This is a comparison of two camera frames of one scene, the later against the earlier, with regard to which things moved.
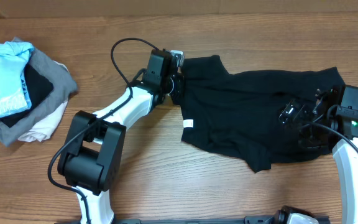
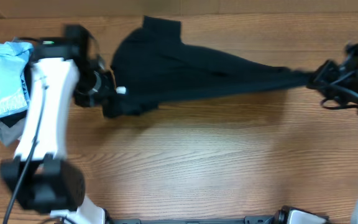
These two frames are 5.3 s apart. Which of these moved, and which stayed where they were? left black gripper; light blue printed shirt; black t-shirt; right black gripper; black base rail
Moved: left black gripper; black t-shirt; right black gripper
Stayed: light blue printed shirt; black base rail
